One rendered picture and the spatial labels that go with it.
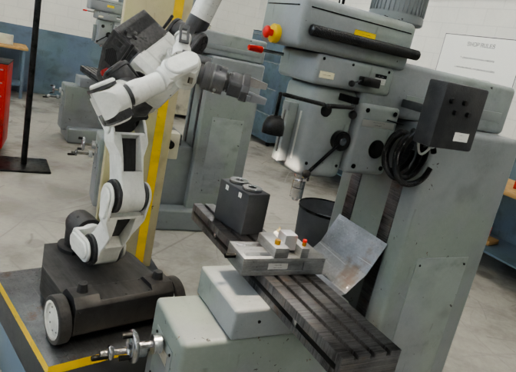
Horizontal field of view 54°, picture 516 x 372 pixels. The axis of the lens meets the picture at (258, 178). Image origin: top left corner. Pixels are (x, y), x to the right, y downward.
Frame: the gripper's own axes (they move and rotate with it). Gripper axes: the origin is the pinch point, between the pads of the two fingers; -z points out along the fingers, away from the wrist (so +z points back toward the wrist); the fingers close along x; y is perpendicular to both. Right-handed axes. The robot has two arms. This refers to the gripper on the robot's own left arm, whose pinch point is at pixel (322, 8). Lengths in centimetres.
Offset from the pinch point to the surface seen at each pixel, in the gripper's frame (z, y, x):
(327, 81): -9.6, -24.9, 31.4
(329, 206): -159, -48, -177
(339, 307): -63, -79, 43
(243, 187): -30, -72, -18
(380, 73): -24.0, -9.0, 27.1
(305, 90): -8.5, -30.8, 23.8
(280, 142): -15, -49, 21
